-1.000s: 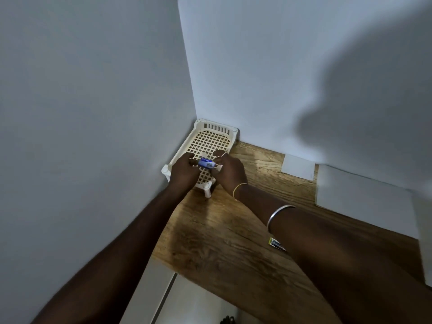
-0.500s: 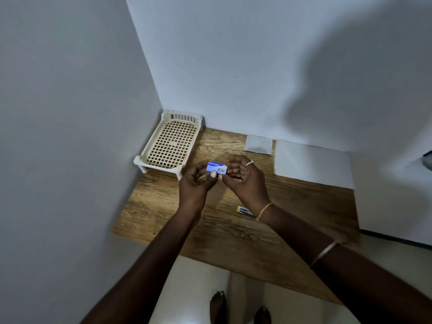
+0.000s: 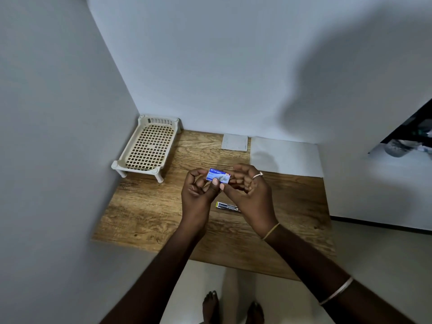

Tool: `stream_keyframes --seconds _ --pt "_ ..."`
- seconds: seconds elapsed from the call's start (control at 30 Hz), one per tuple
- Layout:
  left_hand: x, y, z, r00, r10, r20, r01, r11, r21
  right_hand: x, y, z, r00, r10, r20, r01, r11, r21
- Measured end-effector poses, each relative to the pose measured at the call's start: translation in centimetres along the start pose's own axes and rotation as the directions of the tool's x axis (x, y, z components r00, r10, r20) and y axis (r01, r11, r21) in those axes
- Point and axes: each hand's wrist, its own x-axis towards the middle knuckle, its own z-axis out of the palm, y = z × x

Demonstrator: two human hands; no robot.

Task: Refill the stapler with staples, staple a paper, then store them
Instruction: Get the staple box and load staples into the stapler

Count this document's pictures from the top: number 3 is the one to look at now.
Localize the person's left hand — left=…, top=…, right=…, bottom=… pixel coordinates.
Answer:
left=180, top=167, right=225, bottom=234

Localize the person's right hand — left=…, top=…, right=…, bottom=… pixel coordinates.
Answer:
left=219, top=163, right=279, bottom=239

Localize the yellow and silver stapler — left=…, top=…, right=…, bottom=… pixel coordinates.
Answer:
left=216, top=201, right=241, bottom=213

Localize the small blue staple box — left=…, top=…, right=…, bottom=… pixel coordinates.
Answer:
left=206, top=167, right=232, bottom=185

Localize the large white paper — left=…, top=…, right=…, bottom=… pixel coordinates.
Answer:
left=249, top=136, right=325, bottom=179

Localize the small white paper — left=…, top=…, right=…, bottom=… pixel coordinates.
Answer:
left=221, top=133, right=250, bottom=152

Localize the white plastic lattice tray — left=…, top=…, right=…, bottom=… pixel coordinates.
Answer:
left=111, top=113, right=183, bottom=184

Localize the person's left forearm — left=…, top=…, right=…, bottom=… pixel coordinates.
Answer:
left=99, top=225, right=207, bottom=324

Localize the person's right forearm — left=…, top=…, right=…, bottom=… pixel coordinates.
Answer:
left=263, top=224, right=416, bottom=324

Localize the person's left foot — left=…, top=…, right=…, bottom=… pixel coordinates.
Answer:
left=202, top=290, right=221, bottom=324

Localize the person's foot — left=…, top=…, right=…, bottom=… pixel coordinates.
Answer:
left=245, top=301, right=265, bottom=324
left=202, top=290, right=221, bottom=324

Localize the person's right foot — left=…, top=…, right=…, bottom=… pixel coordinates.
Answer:
left=245, top=301, right=265, bottom=324

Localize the yellow wrist thread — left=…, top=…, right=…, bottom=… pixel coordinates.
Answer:
left=261, top=222, right=281, bottom=241

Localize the silver bangle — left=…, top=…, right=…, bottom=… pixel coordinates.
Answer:
left=318, top=276, right=355, bottom=307

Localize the grey round container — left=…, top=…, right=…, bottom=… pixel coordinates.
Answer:
left=384, top=138, right=418, bottom=158

